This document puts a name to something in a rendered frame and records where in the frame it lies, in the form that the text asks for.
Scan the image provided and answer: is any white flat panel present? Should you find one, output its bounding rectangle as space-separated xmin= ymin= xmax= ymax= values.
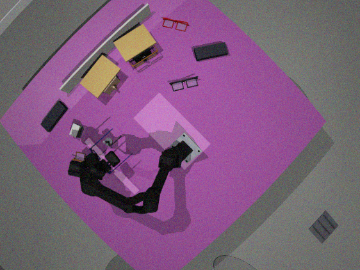
xmin=59 ymin=3 xmax=151 ymax=93

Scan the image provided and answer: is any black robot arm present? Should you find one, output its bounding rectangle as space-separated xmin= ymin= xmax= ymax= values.
xmin=68 ymin=141 xmax=193 ymax=214

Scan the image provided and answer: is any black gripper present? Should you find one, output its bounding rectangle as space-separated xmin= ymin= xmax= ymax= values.
xmin=94 ymin=151 xmax=120 ymax=176

